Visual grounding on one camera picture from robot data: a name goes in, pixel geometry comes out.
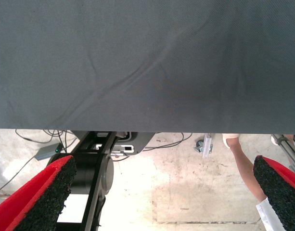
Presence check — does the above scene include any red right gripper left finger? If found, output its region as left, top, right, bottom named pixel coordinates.
left=0, top=155, right=77, bottom=231

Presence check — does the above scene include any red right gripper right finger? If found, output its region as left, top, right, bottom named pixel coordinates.
left=252, top=155, right=295, bottom=231

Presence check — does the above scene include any white garment hem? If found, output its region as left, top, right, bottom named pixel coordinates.
left=255, top=197, right=286, bottom=231

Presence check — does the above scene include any grey metal stand leg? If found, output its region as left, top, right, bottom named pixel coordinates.
left=272, top=134, right=295, bottom=169

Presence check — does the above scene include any person bare lower leg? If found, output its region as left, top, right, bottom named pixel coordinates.
left=228, top=138, right=267, bottom=203

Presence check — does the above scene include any grey power adapter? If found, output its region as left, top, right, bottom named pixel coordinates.
left=35, top=142, right=63, bottom=161

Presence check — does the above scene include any aluminium profile bar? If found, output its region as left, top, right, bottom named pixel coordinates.
left=202, top=133, right=214, bottom=159

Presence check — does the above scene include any grey caster wheel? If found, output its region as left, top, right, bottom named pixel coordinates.
left=193, top=141, right=205, bottom=154

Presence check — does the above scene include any dark grey table cloth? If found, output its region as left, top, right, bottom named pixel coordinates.
left=0, top=0, right=295, bottom=135

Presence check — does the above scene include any thin black floor cable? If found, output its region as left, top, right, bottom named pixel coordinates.
left=142, top=131, right=193, bottom=151
left=0, top=155, right=37, bottom=198
left=15, top=129, right=76, bottom=154

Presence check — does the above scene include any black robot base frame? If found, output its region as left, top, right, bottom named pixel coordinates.
left=47, top=131, right=114, bottom=231

